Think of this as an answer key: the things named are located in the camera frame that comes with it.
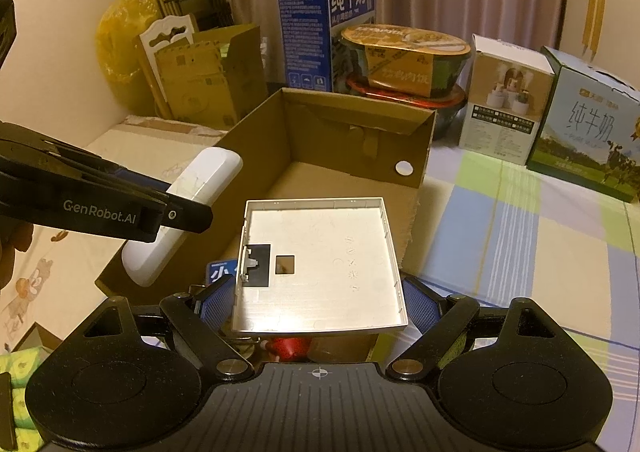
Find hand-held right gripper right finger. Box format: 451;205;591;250
387;276;558;379

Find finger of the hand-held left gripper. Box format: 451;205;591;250
0;122;174;196
141;191;215;235

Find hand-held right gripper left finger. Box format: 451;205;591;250
82;277;256;380

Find blue tissue pack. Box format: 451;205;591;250
205;259;239;293

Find white oblong plastic case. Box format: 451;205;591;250
121;146;245;289

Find red blue cartoon cat toy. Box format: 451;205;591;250
271;336;312;359

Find white square plastic cover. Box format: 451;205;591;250
230;196;409;336

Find person's left hand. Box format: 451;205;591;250
0;221;35;291

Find flat taped beige carton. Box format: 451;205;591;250
82;114;229;169

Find cartoon print sheet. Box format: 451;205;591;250
0;152;132;354

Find yellow plastic bag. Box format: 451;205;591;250
95;0;167;119

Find small brown cardboard box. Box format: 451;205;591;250
154;24;269;131

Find white carved wooden board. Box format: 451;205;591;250
137;14;199;121

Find green tissue packs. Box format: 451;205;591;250
0;349;64;452

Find red black instant noodle bowl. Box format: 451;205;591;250
347;73;469;143

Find white product box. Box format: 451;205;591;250
458;34;557;165

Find blue milk carton box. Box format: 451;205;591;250
275;0;377;94

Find green gold instant noodle bowl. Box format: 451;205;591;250
339;24;474;98

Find cow print milk carton box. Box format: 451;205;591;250
524;45;640;203

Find orange hanging strips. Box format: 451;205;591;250
581;0;608;66

